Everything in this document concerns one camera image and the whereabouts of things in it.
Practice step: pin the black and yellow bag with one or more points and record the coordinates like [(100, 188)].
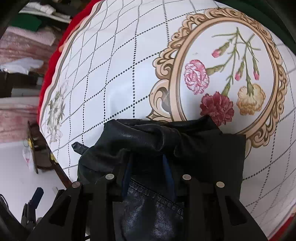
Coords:
[(37, 154)]

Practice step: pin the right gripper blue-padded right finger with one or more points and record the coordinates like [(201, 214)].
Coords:
[(210, 211)]

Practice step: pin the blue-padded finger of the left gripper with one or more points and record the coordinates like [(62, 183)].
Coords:
[(34, 201)]

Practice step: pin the red floral blanket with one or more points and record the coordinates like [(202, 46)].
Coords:
[(56, 55)]

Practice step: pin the white floral quilted mat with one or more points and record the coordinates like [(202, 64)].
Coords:
[(178, 61)]

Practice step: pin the pile of folded clothes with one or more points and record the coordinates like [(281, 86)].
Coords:
[(40, 14)]

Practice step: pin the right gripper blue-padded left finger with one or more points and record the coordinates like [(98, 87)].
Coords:
[(85, 208)]

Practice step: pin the pink floral curtain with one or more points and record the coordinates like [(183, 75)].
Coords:
[(24, 61)]

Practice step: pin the black leather jacket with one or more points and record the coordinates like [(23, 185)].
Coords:
[(148, 212)]

